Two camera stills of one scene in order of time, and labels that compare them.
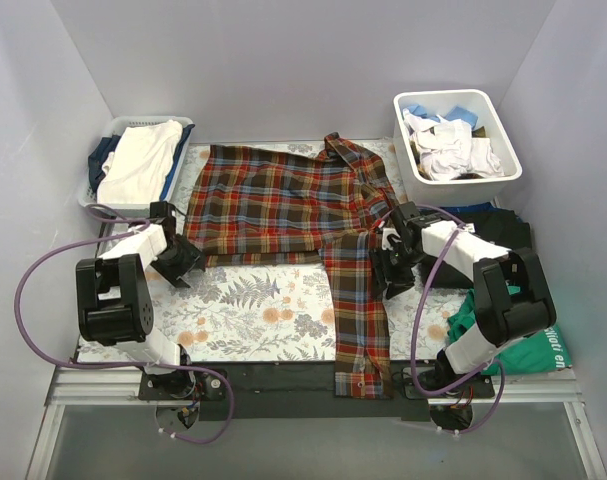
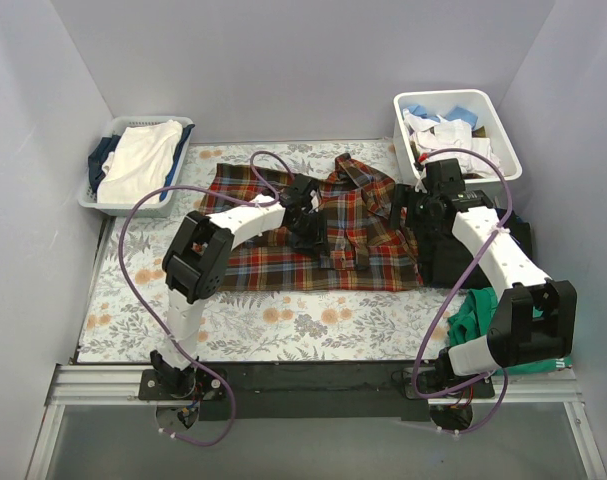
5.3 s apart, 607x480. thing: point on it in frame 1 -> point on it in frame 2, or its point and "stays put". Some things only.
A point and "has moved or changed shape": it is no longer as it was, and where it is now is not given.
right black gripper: (390, 267) -> (400, 205)
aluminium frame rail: (92, 385) stays put
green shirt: (544, 352) stays put
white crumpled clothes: (447, 149) stays put
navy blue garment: (96, 160) stays put
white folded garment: (135, 171) stays put
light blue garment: (457, 113) stays put
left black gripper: (181, 258) -> (310, 230)
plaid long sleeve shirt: (323, 204) has moved or changed shape
